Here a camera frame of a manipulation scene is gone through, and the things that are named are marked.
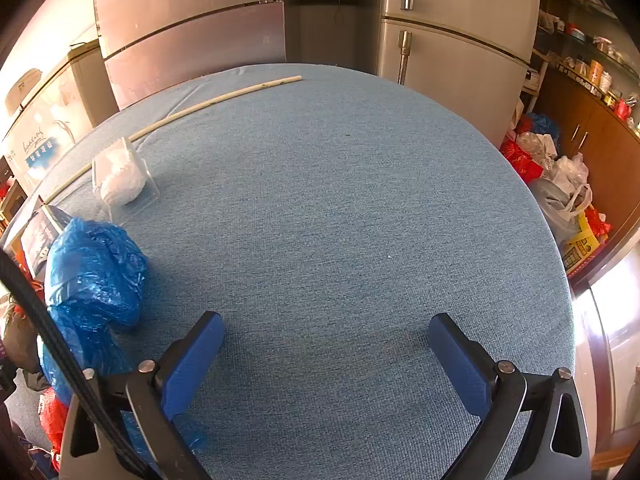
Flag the white chest freezer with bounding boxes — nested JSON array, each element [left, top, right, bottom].
[[0, 40, 118, 196]]

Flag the yellow printed bag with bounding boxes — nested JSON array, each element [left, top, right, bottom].
[[560, 210, 603, 276]]

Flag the grey three-door refrigerator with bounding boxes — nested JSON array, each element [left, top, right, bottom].
[[91, 0, 287, 110]]

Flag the blue toothpaste box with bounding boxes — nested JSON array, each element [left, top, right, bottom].
[[4, 197, 76, 281]]

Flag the silver two-door refrigerator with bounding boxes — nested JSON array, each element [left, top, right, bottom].
[[376, 0, 543, 148]]

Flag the red plastic bag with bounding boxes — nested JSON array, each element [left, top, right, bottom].
[[500, 138, 545, 184]]

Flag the blue tablecloth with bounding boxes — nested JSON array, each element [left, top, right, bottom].
[[0, 63, 576, 480]]

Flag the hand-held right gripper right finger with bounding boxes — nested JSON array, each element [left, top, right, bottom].
[[427, 313, 592, 480]]

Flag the clear bag with white tissue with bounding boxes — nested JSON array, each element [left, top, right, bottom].
[[91, 137, 161, 211]]

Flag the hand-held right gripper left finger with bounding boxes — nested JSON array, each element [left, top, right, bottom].
[[59, 311, 226, 480]]

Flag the small blue plastic bag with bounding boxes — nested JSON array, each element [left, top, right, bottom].
[[520, 112, 562, 147]]

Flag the shelves of jars and tins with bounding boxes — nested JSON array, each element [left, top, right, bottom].
[[537, 0, 640, 136]]

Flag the long white stick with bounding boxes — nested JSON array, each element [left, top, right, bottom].
[[37, 75, 303, 206]]

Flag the pile of bags on floor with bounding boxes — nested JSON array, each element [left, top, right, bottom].
[[515, 132, 593, 243]]

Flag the white rice cooker on freezer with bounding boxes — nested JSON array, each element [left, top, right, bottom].
[[5, 69, 43, 113]]

